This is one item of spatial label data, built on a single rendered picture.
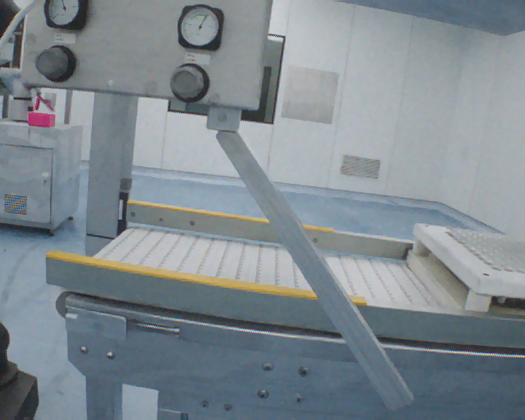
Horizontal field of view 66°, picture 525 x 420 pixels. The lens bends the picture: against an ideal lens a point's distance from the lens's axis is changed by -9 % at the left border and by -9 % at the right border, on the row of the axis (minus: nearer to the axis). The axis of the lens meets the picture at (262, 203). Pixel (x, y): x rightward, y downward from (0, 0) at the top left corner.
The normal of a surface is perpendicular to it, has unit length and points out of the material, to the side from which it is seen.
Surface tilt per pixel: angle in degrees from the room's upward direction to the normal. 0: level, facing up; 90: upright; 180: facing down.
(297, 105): 90
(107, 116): 90
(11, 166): 90
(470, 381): 90
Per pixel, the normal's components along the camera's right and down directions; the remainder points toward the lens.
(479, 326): -0.04, 0.21
